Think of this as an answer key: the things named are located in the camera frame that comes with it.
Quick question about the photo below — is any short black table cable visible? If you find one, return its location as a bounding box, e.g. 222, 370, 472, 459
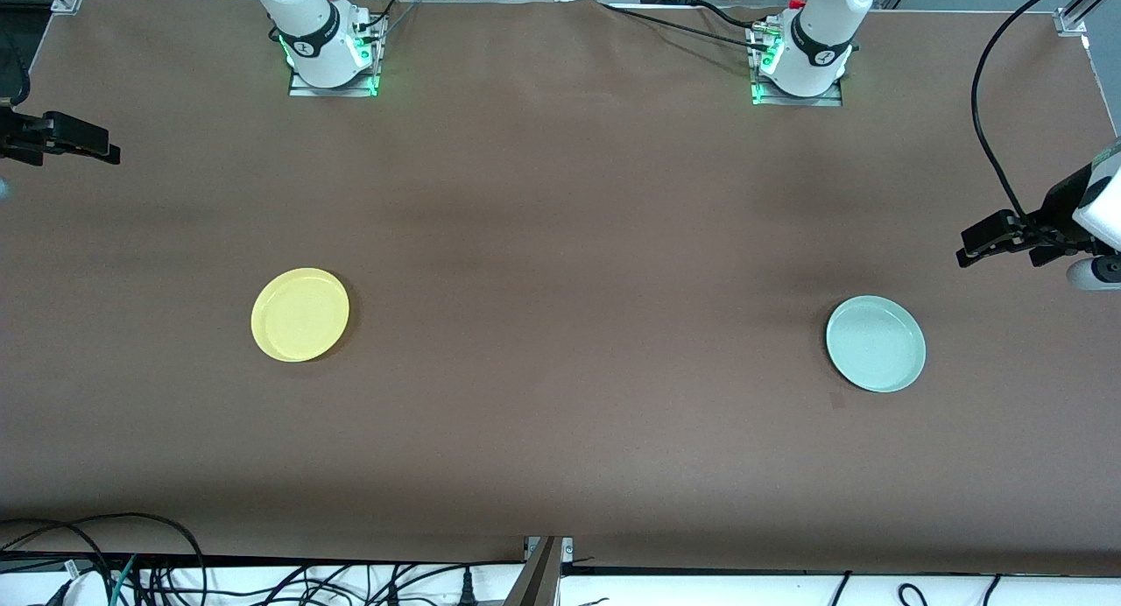
699, 0, 759, 31

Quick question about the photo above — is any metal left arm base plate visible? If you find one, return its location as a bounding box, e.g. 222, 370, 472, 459
751, 26, 844, 108

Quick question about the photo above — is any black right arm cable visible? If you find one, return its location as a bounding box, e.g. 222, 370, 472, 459
0, 28, 32, 109

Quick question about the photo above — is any long black table cable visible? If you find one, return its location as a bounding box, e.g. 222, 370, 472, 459
599, 2, 773, 53

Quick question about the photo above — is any white lower shelf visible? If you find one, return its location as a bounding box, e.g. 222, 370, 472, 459
0, 557, 1121, 606

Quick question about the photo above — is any aluminium corner frame profile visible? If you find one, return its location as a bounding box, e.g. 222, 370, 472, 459
1054, 0, 1121, 37

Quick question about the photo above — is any green cable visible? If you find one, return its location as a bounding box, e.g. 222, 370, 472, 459
109, 553, 141, 606

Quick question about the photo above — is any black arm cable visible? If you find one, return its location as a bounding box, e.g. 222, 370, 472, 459
969, 0, 1097, 223
0, 28, 32, 109

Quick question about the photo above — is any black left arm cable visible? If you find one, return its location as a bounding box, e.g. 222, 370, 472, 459
969, 0, 1097, 223

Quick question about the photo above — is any pale green round plate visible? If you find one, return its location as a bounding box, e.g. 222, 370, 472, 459
825, 295, 927, 393

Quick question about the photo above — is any large black looped cable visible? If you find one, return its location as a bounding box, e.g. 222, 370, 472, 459
0, 511, 208, 606

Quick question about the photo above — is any yellow round plate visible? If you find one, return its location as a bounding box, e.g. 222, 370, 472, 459
250, 267, 350, 363

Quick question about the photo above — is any brown table cover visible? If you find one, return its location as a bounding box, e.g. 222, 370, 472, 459
0, 0, 1121, 581

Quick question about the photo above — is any metal frame post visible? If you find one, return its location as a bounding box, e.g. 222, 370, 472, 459
508, 536, 575, 606

